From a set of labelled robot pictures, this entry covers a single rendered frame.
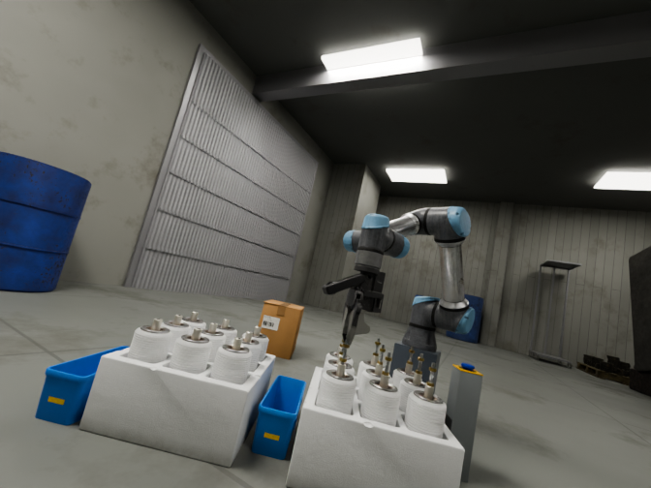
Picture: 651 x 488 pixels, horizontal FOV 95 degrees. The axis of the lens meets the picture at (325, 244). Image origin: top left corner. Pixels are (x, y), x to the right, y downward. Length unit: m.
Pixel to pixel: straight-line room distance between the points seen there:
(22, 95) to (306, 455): 3.31
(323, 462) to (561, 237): 7.74
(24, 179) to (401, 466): 2.63
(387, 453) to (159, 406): 0.57
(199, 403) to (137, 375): 0.17
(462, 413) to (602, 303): 7.18
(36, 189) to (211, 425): 2.19
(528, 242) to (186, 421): 7.75
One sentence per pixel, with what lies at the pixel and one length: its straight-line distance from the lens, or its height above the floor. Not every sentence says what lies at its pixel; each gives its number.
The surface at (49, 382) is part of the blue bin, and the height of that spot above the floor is 0.09.
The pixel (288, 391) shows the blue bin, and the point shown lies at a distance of 1.22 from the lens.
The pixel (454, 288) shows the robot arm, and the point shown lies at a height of 0.58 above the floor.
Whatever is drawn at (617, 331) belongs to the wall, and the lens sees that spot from 8.23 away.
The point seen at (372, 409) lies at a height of 0.20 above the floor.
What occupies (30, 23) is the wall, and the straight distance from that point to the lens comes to 3.71.
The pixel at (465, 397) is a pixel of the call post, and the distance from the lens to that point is 1.12.
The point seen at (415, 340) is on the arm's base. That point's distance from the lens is 1.43.
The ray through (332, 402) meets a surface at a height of 0.20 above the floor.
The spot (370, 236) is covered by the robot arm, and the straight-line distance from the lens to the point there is 0.83.
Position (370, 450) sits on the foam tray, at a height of 0.12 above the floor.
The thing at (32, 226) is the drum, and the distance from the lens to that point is 2.75.
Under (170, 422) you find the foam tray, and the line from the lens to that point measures 0.94.
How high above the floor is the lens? 0.47
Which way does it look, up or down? 8 degrees up
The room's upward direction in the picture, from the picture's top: 13 degrees clockwise
